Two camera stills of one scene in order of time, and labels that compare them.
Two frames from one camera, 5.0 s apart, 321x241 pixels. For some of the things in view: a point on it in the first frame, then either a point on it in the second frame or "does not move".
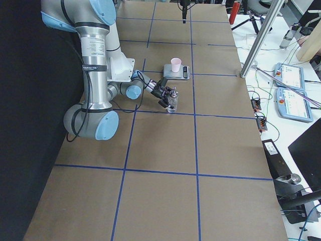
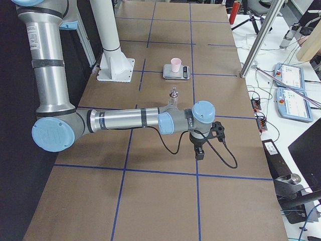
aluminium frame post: x=272 y=15 does not move
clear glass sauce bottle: x=172 y=101 does not move
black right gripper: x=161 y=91 -> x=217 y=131
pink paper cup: x=175 y=63 does not move
